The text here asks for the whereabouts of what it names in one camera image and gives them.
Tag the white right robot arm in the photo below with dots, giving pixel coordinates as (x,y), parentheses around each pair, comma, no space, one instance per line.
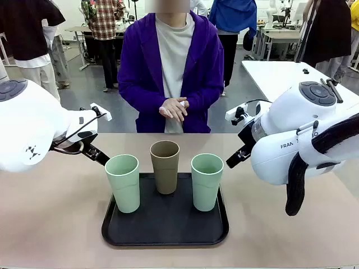
(291,117)

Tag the person in purple hoodie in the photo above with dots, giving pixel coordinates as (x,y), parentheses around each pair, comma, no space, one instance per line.
(140,70)

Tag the small black object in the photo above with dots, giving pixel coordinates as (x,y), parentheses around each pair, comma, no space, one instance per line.
(305,71)

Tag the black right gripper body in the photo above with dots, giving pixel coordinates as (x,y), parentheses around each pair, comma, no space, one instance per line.
(248,134)

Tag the white side table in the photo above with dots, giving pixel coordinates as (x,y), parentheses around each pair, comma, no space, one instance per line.
(269,75)

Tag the beige background desk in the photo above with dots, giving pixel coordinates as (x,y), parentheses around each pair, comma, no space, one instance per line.
(280,35)

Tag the person in black coat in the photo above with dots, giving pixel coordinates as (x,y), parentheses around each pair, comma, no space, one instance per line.
(328,30)

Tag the black plastic tray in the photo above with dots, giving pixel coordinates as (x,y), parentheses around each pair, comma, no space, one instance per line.
(168,221)

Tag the person in black shirt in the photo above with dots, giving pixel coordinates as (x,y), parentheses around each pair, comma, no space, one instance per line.
(25,30)

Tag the person's right forearm purple sleeve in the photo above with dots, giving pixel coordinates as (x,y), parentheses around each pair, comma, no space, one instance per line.
(137,95)

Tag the grey background desk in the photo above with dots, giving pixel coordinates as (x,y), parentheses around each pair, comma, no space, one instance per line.
(78,29)

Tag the person's left hand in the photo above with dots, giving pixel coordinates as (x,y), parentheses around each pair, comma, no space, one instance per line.
(181,113)

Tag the person in blue jacket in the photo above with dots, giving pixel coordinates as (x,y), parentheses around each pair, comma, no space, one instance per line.
(232,16)

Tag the brown cup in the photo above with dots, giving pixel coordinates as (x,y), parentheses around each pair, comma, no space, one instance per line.
(165,173)

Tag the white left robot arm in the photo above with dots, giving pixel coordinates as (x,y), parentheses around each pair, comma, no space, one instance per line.
(31,126)

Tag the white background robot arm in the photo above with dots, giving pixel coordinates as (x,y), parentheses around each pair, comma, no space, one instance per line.
(270,14)

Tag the light green cup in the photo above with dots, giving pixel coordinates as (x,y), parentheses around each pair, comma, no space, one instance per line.
(124,187)
(206,187)

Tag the person's left forearm purple sleeve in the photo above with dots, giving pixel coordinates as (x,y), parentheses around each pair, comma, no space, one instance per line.
(204,95)

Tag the person in grey trousers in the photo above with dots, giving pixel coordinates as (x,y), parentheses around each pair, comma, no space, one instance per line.
(60,61)

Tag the person in yellow top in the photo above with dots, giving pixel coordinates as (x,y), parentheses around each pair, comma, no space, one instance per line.
(355,25)

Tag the black hanging bag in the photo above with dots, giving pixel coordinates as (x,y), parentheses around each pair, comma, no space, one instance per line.
(248,40)

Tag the person's right hand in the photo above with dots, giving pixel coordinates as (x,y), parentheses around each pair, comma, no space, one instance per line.
(168,105)

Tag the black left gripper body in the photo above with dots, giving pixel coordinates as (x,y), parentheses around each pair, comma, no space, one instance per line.
(84,137)

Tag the person in plaid shirt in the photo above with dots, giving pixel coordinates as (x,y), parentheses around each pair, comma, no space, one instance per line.
(106,25)

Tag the black folded tripod rods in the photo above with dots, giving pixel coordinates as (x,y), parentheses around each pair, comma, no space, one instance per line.
(332,89)

